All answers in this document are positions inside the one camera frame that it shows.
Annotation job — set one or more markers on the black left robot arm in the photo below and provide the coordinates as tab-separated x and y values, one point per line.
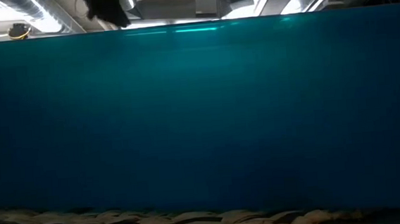
104	9

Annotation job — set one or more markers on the blue plastic bin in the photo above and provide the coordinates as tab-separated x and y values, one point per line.
199	108

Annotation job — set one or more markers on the grey ceiling box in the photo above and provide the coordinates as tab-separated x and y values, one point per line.
206	5

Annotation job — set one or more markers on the round silver air duct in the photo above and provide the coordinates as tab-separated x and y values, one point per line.
45	13

